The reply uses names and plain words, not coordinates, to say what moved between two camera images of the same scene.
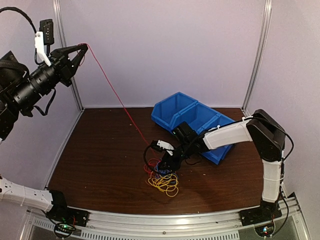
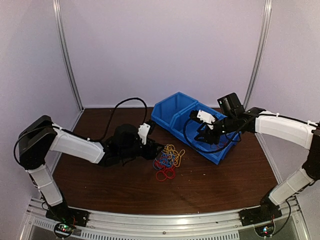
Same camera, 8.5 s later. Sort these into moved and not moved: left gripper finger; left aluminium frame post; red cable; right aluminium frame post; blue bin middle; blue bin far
Moved: red cable; left gripper finger
Not moved: left aluminium frame post; blue bin far; right aluminium frame post; blue bin middle
